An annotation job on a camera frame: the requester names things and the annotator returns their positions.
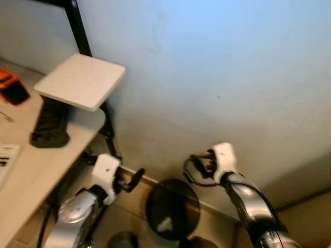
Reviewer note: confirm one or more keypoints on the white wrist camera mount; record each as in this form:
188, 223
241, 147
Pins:
225, 157
105, 173

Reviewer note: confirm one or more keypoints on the white square shelf board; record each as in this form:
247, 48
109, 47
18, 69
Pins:
80, 81

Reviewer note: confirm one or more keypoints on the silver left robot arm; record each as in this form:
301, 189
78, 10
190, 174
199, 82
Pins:
72, 217

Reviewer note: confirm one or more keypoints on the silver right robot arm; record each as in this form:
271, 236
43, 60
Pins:
253, 212

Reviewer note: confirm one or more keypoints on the black metal desk frame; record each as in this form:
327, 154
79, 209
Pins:
80, 31

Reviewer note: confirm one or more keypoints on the grey left robot leg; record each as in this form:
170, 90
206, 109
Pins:
123, 241

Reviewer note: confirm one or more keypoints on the black ribbed device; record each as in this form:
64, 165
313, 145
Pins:
50, 129

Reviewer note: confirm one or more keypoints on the white printed box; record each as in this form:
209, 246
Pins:
8, 160

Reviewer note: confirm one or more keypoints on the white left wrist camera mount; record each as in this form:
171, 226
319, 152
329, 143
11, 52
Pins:
105, 173

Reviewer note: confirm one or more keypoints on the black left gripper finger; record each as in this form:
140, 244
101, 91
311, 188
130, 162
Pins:
136, 179

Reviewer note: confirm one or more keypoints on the orange black tool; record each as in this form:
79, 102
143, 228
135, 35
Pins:
10, 85

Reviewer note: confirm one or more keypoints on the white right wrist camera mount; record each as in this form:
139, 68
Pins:
225, 157

